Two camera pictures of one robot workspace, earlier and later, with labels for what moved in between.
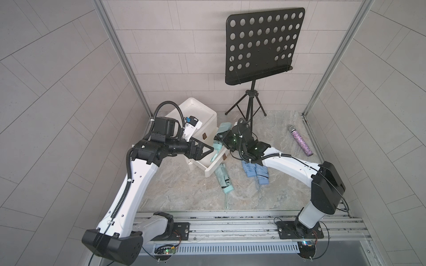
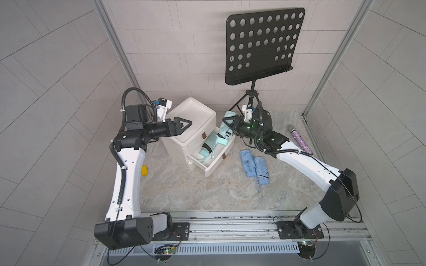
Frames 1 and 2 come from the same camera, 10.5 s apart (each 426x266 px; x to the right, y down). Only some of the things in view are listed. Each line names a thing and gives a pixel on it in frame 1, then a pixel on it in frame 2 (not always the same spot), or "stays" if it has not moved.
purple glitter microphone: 300,140 stays
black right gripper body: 231,141 → 248,129
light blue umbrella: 262,174 stays
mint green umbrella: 224,178 → 225,128
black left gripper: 194,154 → 174,131
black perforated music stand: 259,44 stays
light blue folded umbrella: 249,168 stays
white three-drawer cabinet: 200,123 stays
